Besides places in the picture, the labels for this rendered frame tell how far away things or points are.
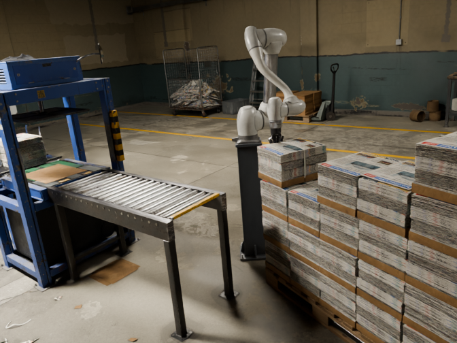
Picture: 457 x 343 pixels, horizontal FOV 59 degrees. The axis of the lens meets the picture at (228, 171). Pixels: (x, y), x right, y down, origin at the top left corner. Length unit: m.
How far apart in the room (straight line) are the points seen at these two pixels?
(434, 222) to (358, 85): 7.63
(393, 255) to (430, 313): 0.29
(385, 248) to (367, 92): 7.38
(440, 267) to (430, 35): 7.26
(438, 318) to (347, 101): 7.76
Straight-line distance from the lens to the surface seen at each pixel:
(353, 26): 9.40
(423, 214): 1.96
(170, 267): 2.51
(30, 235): 3.47
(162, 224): 2.39
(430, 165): 1.88
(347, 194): 2.22
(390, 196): 2.04
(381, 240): 2.17
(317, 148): 2.73
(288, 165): 2.61
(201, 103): 10.17
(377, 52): 9.24
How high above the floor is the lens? 1.76
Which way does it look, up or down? 18 degrees down
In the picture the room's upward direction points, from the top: 5 degrees counter-clockwise
